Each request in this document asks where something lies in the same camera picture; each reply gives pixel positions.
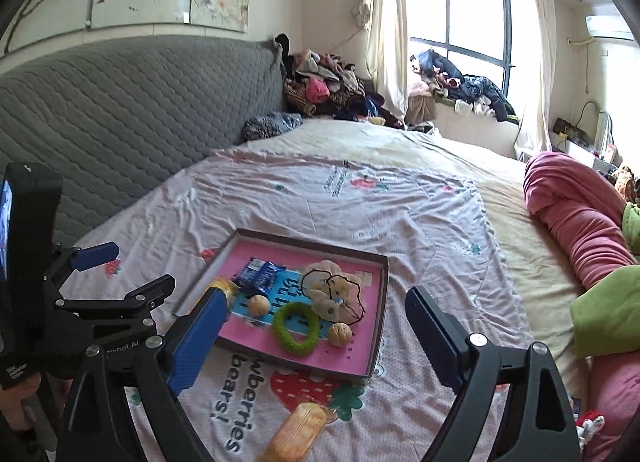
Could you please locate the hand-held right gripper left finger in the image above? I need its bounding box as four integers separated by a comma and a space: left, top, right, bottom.
55, 286, 230, 462

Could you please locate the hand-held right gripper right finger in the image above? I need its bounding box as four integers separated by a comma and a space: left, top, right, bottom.
405, 286, 581, 462

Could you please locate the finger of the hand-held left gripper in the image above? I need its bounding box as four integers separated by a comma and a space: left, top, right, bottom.
44, 241, 120, 287
52, 274, 177, 330

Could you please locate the yellow snack packet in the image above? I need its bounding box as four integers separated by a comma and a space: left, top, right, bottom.
209, 277, 240, 313

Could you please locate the grey shallow cardboard tray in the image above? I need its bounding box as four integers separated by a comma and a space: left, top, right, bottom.
172, 228, 390, 384

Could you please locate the green ring scrunchie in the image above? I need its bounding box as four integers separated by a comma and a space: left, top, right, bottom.
272, 302, 321, 355

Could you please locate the person's left hand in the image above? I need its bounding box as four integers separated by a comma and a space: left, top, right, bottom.
0, 372, 43, 433

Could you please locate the blue snack packet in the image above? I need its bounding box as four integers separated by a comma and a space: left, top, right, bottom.
232, 257, 286, 299

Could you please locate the pink children's book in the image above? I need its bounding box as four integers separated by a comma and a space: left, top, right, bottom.
215, 239, 383, 378

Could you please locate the tan plush toy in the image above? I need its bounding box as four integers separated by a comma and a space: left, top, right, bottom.
300, 260, 368, 327

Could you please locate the pink strawberry printed bedsheet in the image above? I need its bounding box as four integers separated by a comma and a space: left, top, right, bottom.
65, 147, 551, 462

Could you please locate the orange translucent bottle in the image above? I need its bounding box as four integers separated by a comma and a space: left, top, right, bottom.
260, 402, 331, 462

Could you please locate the grey quilted headboard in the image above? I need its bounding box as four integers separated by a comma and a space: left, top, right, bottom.
0, 34, 286, 247

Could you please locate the beige bed sheet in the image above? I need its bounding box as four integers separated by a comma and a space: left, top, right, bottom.
220, 119, 591, 393

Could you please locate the green pillow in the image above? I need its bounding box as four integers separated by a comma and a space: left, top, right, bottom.
570, 202, 640, 358

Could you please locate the red white printed cloth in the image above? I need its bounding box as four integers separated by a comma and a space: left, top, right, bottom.
575, 409, 606, 448

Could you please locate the pink blanket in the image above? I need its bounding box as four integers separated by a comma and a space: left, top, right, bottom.
522, 152, 640, 462

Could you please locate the dark patterned pillow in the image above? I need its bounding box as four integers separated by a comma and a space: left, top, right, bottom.
242, 112, 303, 143

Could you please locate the tan folded cloth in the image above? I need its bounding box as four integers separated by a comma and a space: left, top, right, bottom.
404, 92, 437, 127

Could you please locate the brown plush toy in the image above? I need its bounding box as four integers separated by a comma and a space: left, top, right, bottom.
615, 167, 637, 197

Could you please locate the clothes heap on windowsill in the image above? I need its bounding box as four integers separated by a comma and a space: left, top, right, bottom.
410, 49, 521, 123

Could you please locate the pile of mixed clothes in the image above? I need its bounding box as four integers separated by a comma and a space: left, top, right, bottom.
274, 33, 401, 129

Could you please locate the cream curtain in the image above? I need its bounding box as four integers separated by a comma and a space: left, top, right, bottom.
352, 0, 408, 127
515, 0, 556, 160

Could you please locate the window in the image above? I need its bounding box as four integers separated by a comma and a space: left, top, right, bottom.
405, 0, 515, 102

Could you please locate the white air conditioner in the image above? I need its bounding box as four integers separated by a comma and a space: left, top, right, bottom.
585, 14, 636, 40

